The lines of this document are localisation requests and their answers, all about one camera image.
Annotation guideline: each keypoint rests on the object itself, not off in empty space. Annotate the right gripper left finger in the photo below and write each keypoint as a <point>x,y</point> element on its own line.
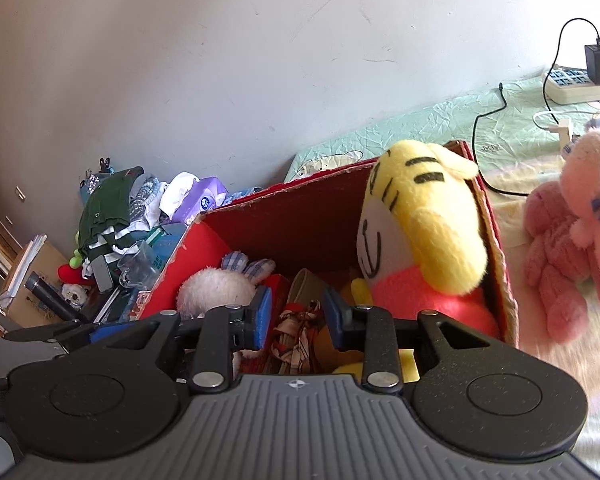
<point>224,331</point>

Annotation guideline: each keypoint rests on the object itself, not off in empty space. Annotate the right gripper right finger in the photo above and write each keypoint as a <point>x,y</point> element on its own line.
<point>369,330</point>

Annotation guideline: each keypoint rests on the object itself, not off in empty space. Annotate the white bunny plush toy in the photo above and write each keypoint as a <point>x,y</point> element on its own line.
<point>233,283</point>

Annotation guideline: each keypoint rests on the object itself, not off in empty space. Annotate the yellow tiger plush toy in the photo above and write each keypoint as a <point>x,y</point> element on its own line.
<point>419,243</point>

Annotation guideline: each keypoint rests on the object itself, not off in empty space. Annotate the pink teddy bear plush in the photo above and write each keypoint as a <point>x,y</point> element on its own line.
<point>562,218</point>

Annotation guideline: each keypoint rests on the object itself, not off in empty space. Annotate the black cylinder flashlight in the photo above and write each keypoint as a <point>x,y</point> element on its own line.
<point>52,300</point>

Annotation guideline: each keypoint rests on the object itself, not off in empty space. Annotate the red cardboard box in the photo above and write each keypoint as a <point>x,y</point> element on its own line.
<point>310,224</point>

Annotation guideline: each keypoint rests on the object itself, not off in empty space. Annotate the purple tissue pack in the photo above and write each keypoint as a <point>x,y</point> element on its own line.
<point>206,194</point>

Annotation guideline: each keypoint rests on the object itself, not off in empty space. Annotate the green striped garment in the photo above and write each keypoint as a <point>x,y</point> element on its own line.
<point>105,223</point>

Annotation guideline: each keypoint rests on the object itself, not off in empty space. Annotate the cartoon print bed sheet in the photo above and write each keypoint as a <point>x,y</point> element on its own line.
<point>509,129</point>

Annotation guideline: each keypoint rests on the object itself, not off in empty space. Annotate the white USB charger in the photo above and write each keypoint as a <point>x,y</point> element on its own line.
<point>563,129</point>

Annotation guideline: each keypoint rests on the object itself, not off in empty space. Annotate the white power strip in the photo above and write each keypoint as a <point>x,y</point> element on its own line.
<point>566,85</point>

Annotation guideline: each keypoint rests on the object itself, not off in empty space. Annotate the black power adapter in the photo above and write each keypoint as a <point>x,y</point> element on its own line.
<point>592,60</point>

